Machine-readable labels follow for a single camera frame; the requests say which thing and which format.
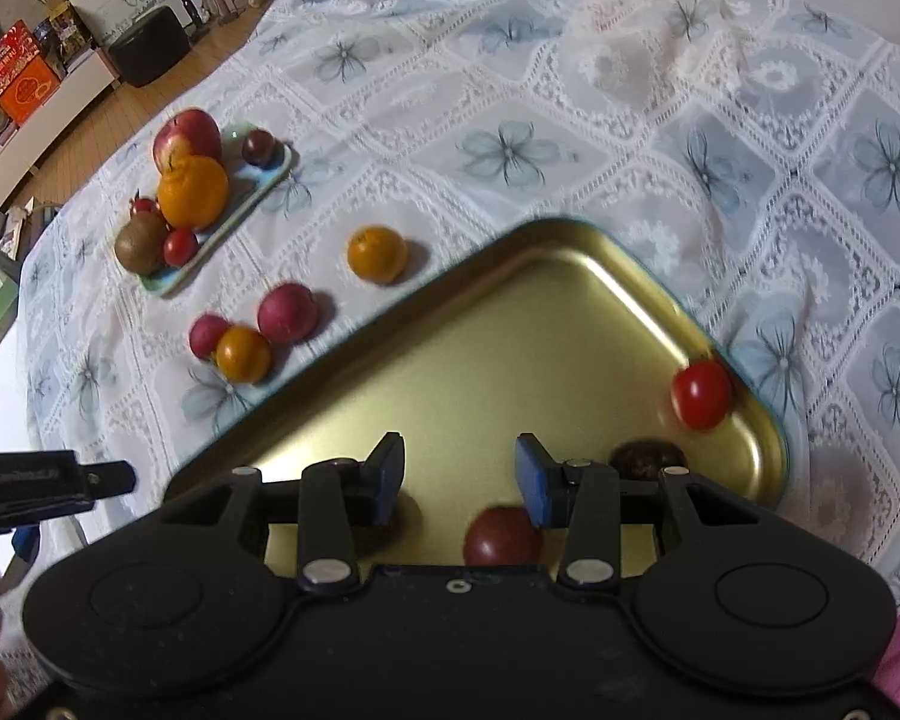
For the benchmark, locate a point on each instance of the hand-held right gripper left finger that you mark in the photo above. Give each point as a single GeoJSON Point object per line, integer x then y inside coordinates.
{"type": "Point", "coordinates": [385, 476]}

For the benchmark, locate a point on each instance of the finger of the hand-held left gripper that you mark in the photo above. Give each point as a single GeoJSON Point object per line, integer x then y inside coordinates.
{"type": "Point", "coordinates": [112, 478]}

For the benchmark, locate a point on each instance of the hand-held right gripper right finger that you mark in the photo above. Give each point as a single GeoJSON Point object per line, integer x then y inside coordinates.
{"type": "Point", "coordinates": [534, 484]}

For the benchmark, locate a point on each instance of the dark red tomato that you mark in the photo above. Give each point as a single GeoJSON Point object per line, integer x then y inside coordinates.
{"type": "Point", "coordinates": [499, 536]}

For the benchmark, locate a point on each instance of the dark brown water chestnut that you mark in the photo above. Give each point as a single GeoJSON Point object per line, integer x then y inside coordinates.
{"type": "Point", "coordinates": [645, 459]}

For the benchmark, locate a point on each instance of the gold metal tray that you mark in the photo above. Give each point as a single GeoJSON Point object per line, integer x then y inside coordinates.
{"type": "Point", "coordinates": [495, 360]}

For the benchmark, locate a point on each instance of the small orange tangerine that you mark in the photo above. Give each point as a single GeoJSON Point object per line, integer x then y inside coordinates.
{"type": "Point", "coordinates": [377, 255]}
{"type": "Point", "coordinates": [244, 354]}

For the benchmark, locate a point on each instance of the brown kiwi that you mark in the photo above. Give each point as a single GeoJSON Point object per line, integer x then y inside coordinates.
{"type": "Point", "coordinates": [140, 244]}

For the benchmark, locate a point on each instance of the small red tomato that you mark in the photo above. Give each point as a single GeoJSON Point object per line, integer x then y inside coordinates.
{"type": "Point", "coordinates": [181, 247]}

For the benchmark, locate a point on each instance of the small red hawthorn fruit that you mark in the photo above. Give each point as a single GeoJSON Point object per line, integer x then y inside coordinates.
{"type": "Point", "coordinates": [144, 205]}

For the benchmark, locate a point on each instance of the large orange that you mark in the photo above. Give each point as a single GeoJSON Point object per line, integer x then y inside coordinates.
{"type": "Point", "coordinates": [193, 193]}

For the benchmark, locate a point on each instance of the pale green rectangular plate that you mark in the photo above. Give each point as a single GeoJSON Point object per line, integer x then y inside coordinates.
{"type": "Point", "coordinates": [259, 184]}

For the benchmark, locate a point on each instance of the red apple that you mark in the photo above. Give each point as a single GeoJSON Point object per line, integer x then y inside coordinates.
{"type": "Point", "coordinates": [187, 135]}

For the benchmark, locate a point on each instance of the white low shelf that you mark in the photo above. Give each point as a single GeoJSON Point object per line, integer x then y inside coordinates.
{"type": "Point", "coordinates": [52, 120]}

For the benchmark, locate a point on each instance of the floral lace tablecloth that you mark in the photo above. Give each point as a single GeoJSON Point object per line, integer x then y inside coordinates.
{"type": "Point", "coordinates": [570, 90]}

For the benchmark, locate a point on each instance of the orange box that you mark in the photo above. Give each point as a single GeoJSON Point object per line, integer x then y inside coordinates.
{"type": "Point", "coordinates": [30, 90]}

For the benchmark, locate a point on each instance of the black ottoman stool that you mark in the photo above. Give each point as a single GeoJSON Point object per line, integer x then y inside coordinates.
{"type": "Point", "coordinates": [150, 46]}

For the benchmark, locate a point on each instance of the red box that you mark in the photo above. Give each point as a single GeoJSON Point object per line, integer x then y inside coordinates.
{"type": "Point", "coordinates": [7, 52]}

